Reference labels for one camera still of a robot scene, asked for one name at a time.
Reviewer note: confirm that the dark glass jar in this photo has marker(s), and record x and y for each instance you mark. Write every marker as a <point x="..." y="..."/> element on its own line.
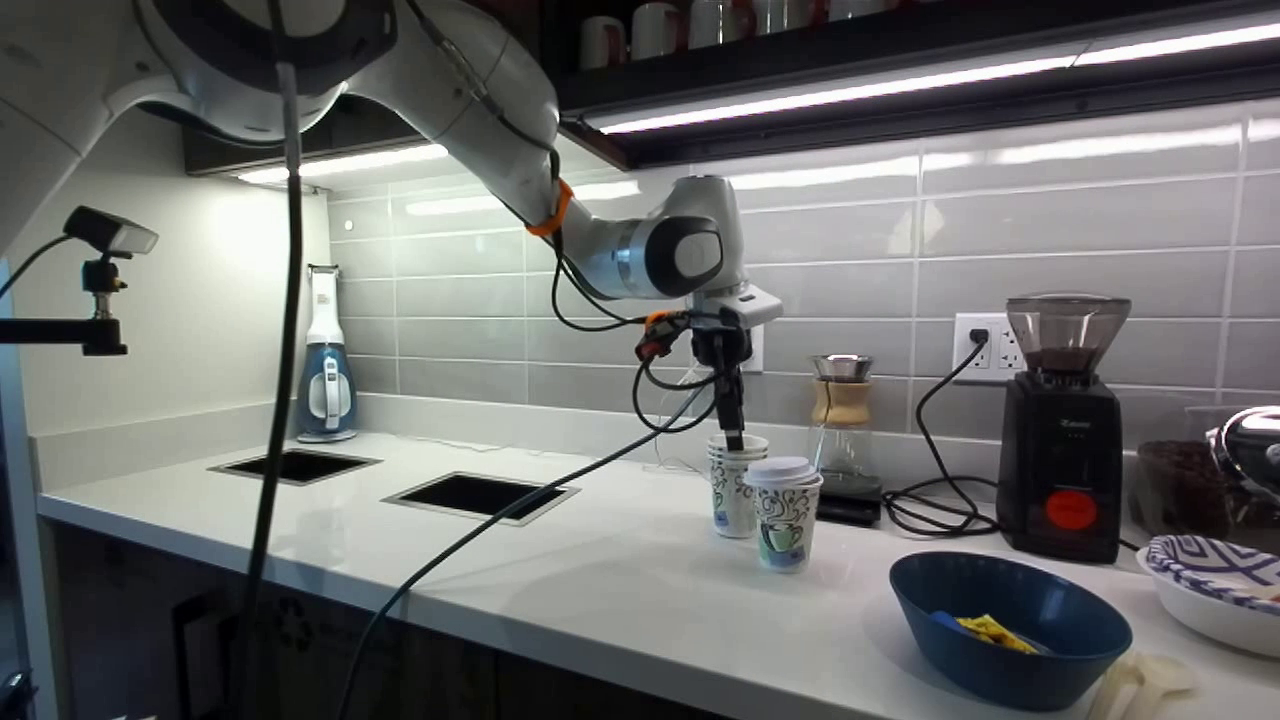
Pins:
<point x="1179" y="487"/>

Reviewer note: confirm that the dark upper cabinet shelf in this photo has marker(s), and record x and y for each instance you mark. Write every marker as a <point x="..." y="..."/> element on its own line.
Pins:
<point x="864" y="52"/>

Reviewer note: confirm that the glass carafe with wooden collar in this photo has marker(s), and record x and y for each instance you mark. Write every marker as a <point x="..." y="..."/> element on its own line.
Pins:
<point x="847" y="442"/>

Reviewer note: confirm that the dark blue bowl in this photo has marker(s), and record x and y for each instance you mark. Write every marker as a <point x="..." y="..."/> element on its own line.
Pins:
<point x="1014" y="664"/>

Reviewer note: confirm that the yellow crumpled wrapper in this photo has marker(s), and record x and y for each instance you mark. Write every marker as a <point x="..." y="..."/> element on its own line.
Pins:
<point x="1002" y="633"/>

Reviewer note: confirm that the chrome kettle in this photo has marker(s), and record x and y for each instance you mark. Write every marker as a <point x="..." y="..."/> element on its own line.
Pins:
<point x="1252" y="453"/>

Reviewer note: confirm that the black coffee scale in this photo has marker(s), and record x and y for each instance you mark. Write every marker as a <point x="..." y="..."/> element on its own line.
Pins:
<point x="852" y="507"/>

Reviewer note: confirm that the cream cloth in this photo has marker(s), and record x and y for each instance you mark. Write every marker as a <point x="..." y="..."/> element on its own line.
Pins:
<point x="1140" y="684"/>

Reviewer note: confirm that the white mug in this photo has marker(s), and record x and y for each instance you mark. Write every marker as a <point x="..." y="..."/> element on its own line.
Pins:
<point x="603" y="40"/>
<point x="709" y="20"/>
<point x="778" y="13"/>
<point x="658" y="30"/>

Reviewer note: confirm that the white wall outlet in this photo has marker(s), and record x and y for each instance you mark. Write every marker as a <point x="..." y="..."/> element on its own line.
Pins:
<point x="1006" y="363"/>
<point x="759" y="352"/>

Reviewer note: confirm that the under-cabinet light strip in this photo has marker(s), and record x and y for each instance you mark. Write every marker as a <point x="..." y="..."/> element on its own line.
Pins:
<point x="932" y="80"/>
<point x="344" y="163"/>

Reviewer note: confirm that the black coffee grinder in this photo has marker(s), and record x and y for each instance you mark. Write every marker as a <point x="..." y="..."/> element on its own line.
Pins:
<point x="1063" y="453"/>

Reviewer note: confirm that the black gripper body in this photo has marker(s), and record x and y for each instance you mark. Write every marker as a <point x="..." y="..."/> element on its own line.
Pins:
<point x="725" y="344"/>

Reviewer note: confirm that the dark lower cabinet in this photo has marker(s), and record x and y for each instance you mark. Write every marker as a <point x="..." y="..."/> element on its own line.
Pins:
<point x="135" y="626"/>

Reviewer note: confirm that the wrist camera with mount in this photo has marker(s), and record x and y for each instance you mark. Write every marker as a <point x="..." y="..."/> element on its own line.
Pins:
<point x="754" y="304"/>

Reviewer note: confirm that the black camera on clamp arm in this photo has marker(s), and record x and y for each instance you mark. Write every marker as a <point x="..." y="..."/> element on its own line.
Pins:
<point x="111" y="235"/>

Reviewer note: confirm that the blue and white pitcher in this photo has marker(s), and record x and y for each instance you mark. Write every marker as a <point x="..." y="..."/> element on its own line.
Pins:
<point x="326" y="385"/>

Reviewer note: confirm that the white bowl with blue pattern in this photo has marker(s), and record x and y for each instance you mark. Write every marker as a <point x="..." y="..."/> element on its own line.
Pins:
<point x="1221" y="586"/>

